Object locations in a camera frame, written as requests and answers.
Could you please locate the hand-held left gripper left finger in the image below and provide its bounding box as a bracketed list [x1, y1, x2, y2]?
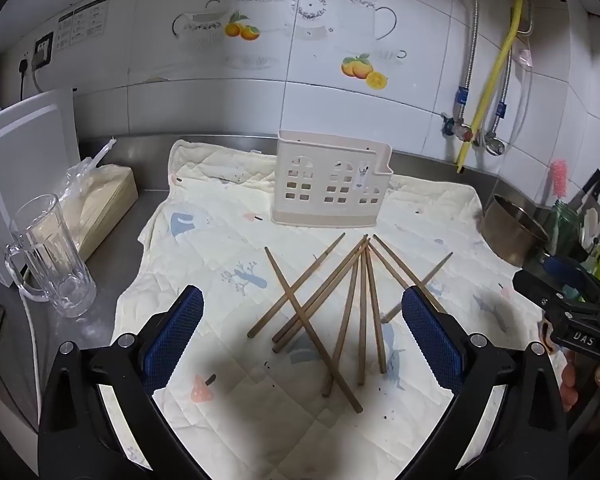
[37, 285, 206, 480]

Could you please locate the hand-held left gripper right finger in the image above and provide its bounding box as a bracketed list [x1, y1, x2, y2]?
[401, 287, 571, 480]

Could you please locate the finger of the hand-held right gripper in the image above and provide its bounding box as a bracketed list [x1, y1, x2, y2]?
[541, 253, 599, 294]
[511, 266, 589, 312]

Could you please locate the pile of wooden chopsticks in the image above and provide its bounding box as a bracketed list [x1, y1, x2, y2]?
[247, 232, 454, 415]

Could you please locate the beige plastic utensil holder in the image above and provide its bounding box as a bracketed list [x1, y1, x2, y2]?
[271, 130, 394, 229]

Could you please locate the person's right hand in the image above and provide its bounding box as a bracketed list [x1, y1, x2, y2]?
[560, 351, 600, 414]

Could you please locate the green glass jar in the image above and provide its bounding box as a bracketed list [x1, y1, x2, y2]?
[546, 199, 582, 262]

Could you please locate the white plastic utensil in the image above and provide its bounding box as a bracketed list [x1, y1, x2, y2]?
[581, 209, 600, 252]

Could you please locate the stainless steel pot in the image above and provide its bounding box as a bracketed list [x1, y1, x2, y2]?
[481, 193, 552, 267]

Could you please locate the black kitchen knife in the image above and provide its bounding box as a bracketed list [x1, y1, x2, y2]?
[569, 167, 600, 213]

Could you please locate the pink bottle brush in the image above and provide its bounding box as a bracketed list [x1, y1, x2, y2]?
[550, 159, 569, 203]

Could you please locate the clear glass mug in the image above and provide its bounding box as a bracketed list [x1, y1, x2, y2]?
[5, 193, 97, 319]

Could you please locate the cream printed quilted mat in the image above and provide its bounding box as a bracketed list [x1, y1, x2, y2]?
[112, 139, 566, 480]

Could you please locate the beige paper pack plastic wrap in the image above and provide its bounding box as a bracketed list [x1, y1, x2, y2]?
[66, 139, 139, 262]

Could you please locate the white cutting board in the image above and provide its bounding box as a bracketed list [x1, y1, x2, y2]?
[0, 88, 82, 287]

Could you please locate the metal wall valve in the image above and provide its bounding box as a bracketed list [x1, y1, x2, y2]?
[441, 111, 477, 145]
[484, 129, 507, 157]

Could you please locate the white hose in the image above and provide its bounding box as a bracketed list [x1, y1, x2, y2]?
[507, 45, 537, 148]

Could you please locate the braided metal hose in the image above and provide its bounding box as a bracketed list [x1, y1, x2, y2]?
[494, 25, 513, 136]
[457, 0, 482, 123]

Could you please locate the yellow gas hose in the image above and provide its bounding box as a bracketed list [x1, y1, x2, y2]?
[456, 0, 527, 173]

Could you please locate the black plug white cable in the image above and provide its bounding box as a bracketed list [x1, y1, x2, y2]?
[18, 58, 45, 95]

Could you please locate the black wall socket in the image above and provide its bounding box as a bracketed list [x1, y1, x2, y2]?
[32, 32, 56, 68]

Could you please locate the white wall label sheet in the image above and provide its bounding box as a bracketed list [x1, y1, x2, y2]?
[73, 0, 112, 42]
[56, 9, 76, 52]

